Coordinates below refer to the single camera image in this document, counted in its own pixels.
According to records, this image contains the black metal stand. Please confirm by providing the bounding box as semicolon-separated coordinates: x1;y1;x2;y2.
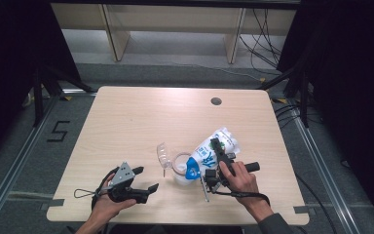
256;64;310;128
32;62;96;128

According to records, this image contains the black curtain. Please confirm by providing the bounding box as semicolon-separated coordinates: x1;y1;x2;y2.
277;0;374;225
0;0;82;164

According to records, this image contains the black wrist strap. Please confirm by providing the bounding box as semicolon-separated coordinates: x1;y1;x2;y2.
212;189;271;207

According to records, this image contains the thin wire loop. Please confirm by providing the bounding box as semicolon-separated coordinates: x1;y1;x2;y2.
73;187;110;199

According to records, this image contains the person's left hand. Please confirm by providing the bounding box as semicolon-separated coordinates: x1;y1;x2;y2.
91;172;137;225

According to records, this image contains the clear glass jar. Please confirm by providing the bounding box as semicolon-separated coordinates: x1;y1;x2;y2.
170;151;196;187

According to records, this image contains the beige wooden shelf unit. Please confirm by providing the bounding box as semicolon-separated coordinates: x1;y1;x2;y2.
50;3;298;64

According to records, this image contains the metal floor rail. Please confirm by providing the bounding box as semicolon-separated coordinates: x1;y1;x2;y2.
290;106;374;234
0;94;61;225

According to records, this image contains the grey floor cable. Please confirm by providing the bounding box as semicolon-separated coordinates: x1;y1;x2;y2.
162;61;264;81

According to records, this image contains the person's right hand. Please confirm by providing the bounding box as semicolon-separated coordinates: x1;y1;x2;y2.
218;160;275;224

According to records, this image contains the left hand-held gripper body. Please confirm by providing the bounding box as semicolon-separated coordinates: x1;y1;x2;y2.
106;161;150;205

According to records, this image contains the bundle of black cables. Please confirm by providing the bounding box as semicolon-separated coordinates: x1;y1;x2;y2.
238;8;283;69

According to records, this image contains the white stand-up pouch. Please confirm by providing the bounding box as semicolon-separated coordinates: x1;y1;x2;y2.
184;126;242;180

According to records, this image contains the black floor cable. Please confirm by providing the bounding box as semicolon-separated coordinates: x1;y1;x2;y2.
295;174;339;234

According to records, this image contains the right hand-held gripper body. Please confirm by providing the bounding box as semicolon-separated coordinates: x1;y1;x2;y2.
200;150;261;204

